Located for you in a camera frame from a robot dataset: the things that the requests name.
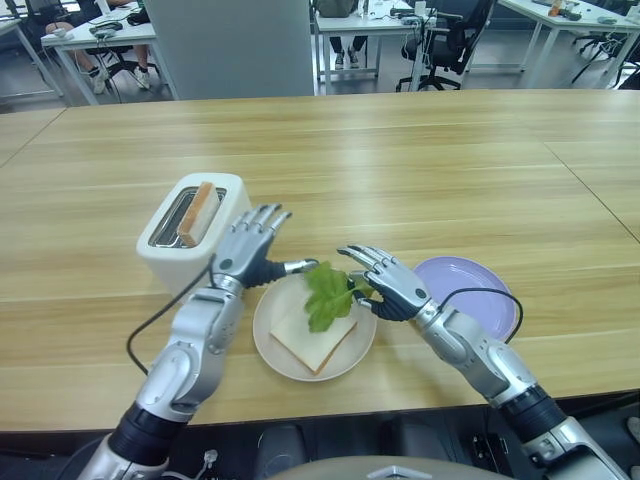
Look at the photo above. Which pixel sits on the black office chair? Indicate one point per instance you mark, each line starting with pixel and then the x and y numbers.
pixel 450 50
pixel 607 55

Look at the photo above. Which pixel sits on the cream toaster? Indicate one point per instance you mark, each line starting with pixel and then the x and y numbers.
pixel 170 262

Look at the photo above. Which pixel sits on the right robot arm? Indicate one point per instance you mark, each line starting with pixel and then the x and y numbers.
pixel 480 355

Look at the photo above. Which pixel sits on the green lettuce leaf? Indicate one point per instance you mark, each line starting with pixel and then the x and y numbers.
pixel 327 295

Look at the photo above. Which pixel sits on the person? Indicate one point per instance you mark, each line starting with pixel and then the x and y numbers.
pixel 84 62
pixel 341 50

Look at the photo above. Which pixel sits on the robot body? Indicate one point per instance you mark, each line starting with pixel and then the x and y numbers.
pixel 400 470

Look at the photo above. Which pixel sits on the cream plate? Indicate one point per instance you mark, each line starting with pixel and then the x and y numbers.
pixel 270 345

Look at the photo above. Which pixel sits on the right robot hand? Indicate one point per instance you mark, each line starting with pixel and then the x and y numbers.
pixel 400 285

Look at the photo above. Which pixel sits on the purple plate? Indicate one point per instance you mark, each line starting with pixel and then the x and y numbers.
pixel 465 275

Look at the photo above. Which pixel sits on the bread slice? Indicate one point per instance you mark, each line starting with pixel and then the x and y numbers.
pixel 312 345
pixel 197 220

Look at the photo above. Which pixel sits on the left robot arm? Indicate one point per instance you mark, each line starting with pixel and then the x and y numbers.
pixel 192 345

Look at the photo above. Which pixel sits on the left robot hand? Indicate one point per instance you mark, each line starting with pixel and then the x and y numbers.
pixel 245 250

